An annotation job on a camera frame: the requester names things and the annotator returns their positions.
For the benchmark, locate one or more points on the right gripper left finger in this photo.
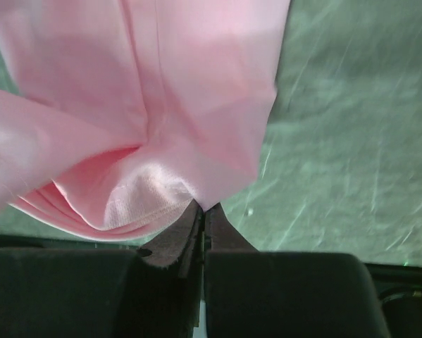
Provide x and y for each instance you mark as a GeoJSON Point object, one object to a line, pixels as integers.
{"type": "Point", "coordinates": [54, 288]}

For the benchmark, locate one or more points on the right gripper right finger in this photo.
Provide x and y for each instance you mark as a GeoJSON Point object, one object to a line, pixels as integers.
{"type": "Point", "coordinates": [251, 293]}

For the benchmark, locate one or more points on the pink t shirt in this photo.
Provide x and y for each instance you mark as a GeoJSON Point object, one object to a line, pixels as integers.
{"type": "Point", "coordinates": [128, 111]}

